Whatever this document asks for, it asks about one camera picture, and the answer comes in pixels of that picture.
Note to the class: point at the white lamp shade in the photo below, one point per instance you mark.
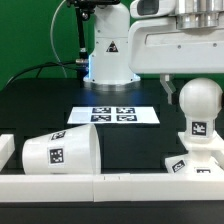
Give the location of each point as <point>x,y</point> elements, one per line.
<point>71,151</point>

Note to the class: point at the white lamp base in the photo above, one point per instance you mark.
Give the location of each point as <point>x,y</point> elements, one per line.
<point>204,156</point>

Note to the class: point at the white marker sheet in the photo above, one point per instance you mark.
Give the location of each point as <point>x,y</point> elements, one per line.
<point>113,115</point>

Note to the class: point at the white left rail block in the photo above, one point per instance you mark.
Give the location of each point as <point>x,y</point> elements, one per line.
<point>7,147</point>

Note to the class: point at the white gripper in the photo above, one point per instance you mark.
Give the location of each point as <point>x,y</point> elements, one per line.
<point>174,37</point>

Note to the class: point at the white front rail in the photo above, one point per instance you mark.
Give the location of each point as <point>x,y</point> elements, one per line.
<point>111,187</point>

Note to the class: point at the white light bulb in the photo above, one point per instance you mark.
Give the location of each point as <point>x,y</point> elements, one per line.
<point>200,100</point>

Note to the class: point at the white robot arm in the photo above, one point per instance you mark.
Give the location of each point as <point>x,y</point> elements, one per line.
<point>108,63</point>

